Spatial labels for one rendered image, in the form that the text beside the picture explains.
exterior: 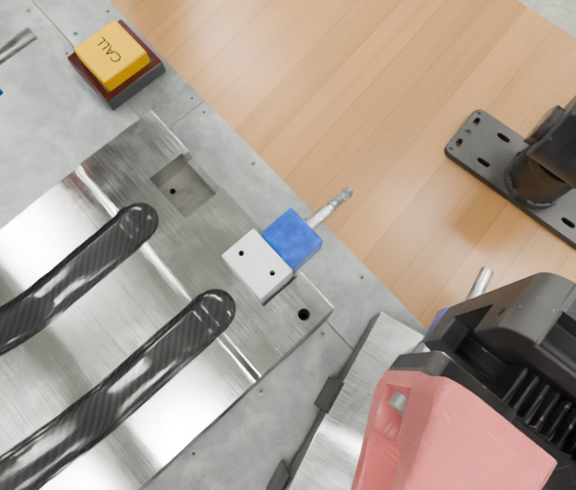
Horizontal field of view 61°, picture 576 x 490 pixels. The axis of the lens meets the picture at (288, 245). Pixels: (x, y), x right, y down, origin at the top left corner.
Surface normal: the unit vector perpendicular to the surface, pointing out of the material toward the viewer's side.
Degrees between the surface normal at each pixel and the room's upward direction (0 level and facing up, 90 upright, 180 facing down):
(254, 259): 0
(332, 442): 20
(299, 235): 0
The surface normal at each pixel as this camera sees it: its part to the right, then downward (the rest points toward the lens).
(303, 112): 0.00, -0.25
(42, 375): 0.25, -0.47
